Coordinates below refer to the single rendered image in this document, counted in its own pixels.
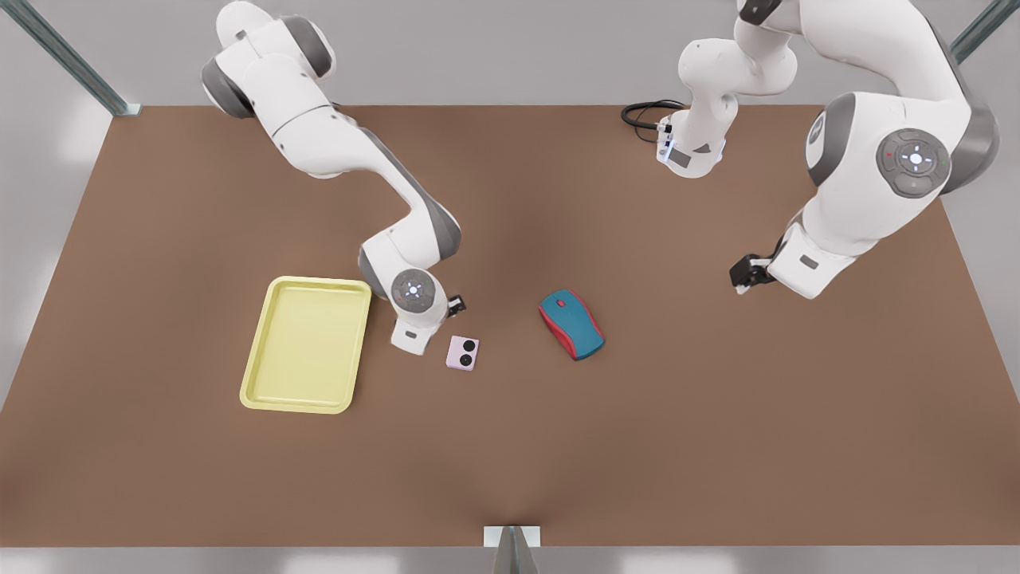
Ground yellow rectangular tray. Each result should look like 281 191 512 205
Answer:
240 276 373 415

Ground silver frame post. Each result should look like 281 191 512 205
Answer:
0 0 142 117
950 0 1020 65
484 525 541 574

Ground teal and red computer mouse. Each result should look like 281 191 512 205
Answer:
538 289 606 362

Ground black cable loop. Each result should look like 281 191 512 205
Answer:
621 100 688 146

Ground pink flip phone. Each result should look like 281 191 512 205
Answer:
445 335 481 372

